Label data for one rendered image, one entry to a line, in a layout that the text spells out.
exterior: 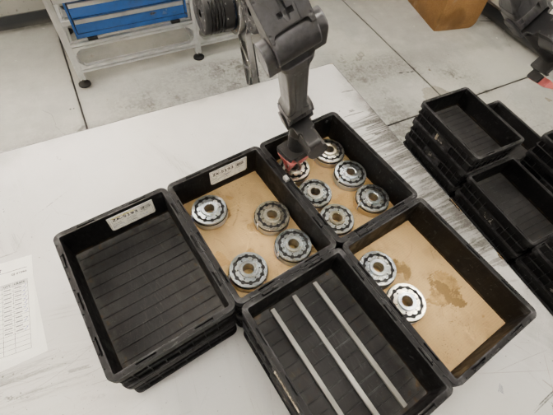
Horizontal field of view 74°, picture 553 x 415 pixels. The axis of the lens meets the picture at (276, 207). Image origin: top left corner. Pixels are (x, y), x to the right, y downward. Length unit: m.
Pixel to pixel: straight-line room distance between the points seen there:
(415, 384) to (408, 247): 0.36
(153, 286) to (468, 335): 0.82
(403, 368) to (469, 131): 1.39
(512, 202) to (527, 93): 1.57
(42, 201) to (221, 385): 0.84
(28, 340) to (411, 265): 1.07
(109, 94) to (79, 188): 1.51
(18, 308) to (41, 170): 0.50
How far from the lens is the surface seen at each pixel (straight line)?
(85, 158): 1.50
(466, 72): 3.42
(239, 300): 0.88
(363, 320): 1.01
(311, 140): 0.95
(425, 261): 1.14
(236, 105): 1.59
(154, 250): 1.07
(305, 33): 0.59
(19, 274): 1.33
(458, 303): 1.13
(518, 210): 2.07
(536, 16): 1.10
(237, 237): 1.05
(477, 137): 2.09
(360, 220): 1.13
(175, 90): 2.78
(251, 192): 1.14
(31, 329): 1.25
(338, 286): 1.02
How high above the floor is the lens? 1.76
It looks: 57 degrees down
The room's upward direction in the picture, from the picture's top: 7 degrees clockwise
